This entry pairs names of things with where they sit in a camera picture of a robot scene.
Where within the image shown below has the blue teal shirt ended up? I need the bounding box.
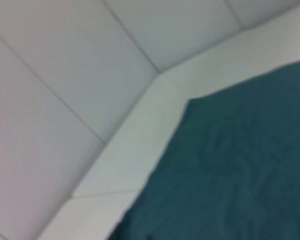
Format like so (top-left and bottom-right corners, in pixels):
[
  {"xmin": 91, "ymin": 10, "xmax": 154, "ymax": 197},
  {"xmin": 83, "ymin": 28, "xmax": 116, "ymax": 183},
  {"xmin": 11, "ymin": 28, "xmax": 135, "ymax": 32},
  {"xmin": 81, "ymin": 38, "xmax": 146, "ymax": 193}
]
[{"xmin": 107, "ymin": 58, "xmax": 300, "ymax": 240}]

